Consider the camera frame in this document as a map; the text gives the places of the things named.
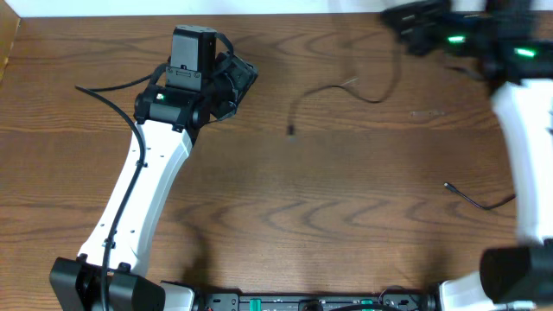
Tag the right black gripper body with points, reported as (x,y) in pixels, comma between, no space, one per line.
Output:
(461,34)

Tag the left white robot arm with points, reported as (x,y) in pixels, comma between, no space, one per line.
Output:
(202,82)

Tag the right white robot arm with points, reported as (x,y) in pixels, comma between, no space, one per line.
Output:
(518,70)

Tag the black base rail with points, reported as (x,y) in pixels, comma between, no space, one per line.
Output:
(394,298)

